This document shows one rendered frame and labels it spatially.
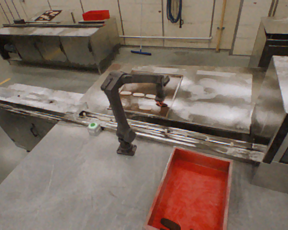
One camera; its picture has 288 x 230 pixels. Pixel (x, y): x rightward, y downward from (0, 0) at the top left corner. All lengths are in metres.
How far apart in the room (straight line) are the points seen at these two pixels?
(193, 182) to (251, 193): 0.28
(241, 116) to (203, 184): 0.56
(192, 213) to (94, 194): 0.53
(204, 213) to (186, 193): 0.13
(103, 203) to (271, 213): 0.81
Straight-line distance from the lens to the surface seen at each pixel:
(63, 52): 4.51
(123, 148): 1.20
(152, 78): 1.18
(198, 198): 1.07
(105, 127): 1.41
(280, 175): 1.10
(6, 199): 1.39
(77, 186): 1.21
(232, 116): 1.40
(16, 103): 2.02
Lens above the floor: 1.77
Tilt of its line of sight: 40 degrees down
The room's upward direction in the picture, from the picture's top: 7 degrees counter-clockwise
